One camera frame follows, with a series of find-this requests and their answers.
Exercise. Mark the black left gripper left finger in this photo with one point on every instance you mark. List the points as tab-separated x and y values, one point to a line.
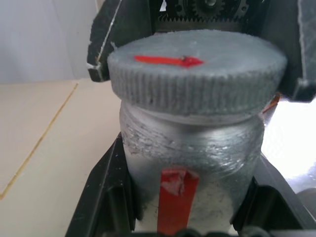
106	197

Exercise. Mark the grey ribbed lid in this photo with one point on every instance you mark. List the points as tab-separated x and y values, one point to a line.
197	81

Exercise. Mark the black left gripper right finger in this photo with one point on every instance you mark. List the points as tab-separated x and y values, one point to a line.
274	205

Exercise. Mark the grey jar with red tape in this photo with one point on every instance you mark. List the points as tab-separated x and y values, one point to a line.
197	153

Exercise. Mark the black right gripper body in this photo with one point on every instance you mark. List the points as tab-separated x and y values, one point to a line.
200	14

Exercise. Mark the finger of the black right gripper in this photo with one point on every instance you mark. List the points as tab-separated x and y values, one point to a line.
288	44
123	27

